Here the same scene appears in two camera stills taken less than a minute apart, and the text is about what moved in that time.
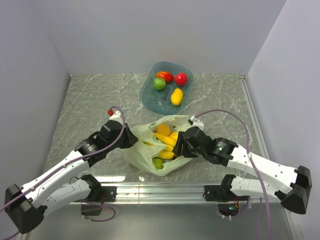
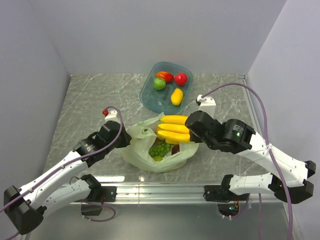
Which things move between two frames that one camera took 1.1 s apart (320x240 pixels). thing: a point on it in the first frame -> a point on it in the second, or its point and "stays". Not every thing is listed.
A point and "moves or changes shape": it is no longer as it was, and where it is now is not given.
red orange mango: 168,77 stays
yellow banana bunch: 169,141 -> 173,129
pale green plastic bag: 141,154 moves or changes shape
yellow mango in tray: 177,96 stays
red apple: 181,79 stays
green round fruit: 159,84 stays
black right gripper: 177,149 -> 194,137
